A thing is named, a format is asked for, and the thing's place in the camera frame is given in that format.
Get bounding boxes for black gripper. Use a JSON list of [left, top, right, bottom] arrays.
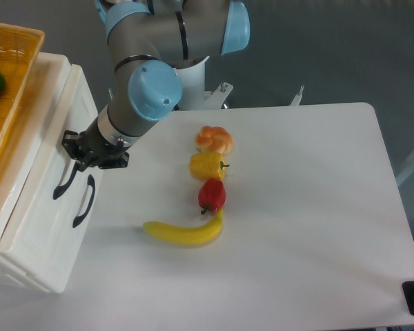
[[61, 128, 129, 172]]

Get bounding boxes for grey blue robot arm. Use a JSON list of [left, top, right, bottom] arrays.
[[62, 1, 250, 171]]

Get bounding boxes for white drawer cabinet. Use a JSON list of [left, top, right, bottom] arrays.
[[0, 53, 102, 293]]

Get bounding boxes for yellow woven basket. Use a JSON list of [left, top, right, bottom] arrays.
[[0, 23, 45, 155]]

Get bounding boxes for yellow bell pepper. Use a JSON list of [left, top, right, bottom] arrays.
[[188, 152, 230, 180]]

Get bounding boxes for round twisted bread roll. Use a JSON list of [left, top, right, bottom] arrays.
[[195, 126, 234, 154]]

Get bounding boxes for red bell pepper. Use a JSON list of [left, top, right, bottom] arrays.
[[198, 179, 226, 214]]

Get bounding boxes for yellow banana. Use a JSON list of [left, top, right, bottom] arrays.
[[143, 209, 224, 246]]

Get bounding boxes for black lower drawer handle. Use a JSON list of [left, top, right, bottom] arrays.
[[72, 174, 96, 228]]

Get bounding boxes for black drawer handle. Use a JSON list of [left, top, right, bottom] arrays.
[[52, 163, 79, 200], [72, 174, 96, 228]]

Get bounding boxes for black top drawer handle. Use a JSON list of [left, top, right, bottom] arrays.
[[52, 163, 79, 200]]

